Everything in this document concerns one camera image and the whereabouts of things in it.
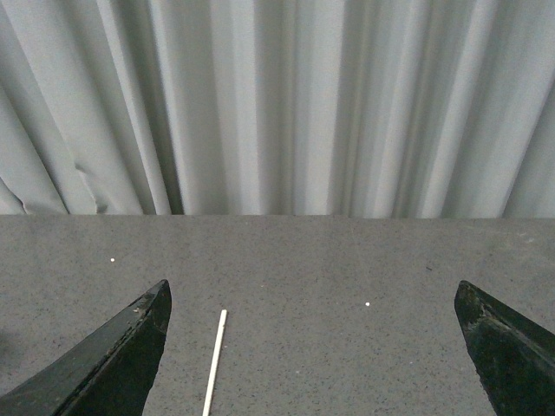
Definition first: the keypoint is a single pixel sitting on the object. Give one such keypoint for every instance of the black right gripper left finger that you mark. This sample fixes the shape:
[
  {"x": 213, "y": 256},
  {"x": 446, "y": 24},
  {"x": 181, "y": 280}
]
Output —
[{"x": 110, "y": 372}]

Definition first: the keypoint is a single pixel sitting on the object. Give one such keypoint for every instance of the grey pleated curtain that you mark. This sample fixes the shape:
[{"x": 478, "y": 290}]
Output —
[{"x": 370, "y": 109}]

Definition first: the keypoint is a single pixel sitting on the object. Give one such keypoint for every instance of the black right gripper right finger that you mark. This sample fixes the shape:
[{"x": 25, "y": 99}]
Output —
[{"x": 513, "y": 355}]

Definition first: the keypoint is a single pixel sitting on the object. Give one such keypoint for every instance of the white chopstick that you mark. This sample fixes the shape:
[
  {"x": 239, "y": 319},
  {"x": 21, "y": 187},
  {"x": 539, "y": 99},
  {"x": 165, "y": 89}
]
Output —
[{"x": 214, "y": 363}]

